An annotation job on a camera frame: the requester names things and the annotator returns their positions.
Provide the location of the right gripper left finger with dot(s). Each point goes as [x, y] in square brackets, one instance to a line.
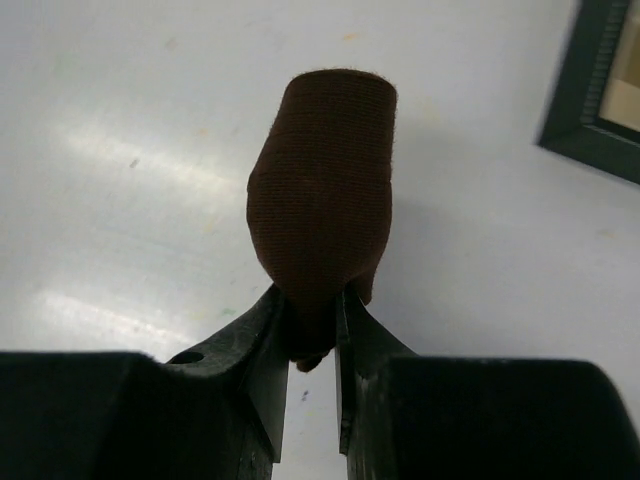
[245, 367]

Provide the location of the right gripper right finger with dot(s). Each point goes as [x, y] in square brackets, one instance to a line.
[364, 349]

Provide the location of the brown striped sock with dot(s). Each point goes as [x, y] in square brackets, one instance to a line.
[319, 199]

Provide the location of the black compartment storage box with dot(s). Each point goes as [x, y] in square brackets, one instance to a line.
[574, 125]

